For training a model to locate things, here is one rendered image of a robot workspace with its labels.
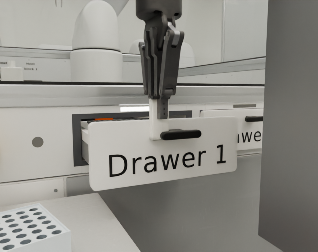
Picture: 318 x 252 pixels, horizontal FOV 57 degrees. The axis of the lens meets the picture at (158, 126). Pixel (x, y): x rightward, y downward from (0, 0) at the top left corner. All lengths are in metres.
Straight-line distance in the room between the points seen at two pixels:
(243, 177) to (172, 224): 0.25
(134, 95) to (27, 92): 0.22
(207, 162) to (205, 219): 0.30
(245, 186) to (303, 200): 0.48
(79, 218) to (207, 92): 0.43
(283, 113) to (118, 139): 0.25
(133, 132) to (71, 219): 0.18
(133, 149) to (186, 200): 0.33
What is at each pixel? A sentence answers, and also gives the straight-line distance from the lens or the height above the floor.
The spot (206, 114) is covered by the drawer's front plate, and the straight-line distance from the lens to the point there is 0.74.
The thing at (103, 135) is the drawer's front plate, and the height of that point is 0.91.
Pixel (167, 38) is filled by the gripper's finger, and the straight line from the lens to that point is 0.44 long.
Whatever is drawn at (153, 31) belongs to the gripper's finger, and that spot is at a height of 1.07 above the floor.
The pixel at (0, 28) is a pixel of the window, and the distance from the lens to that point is 0.66.
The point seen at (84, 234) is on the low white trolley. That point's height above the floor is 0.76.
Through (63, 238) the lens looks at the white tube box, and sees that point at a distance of 0.42.
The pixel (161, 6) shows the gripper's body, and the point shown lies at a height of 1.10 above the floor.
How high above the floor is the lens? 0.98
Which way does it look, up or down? 7 degrees down
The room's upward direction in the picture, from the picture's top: straight up
